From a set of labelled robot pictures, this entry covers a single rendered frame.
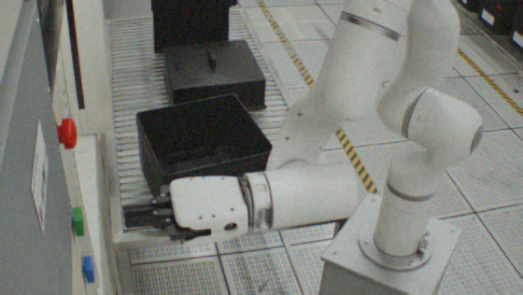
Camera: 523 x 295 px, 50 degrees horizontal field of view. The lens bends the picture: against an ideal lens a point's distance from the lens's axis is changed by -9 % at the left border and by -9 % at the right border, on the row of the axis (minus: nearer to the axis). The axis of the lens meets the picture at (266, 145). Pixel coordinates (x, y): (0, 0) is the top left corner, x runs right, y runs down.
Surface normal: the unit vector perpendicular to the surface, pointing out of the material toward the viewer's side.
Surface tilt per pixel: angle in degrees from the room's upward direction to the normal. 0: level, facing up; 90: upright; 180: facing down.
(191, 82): 0
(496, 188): 0
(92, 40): 90
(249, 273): 0
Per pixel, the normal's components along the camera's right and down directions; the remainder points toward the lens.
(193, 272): 0.04, -0.81
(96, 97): 0.24, 0.58
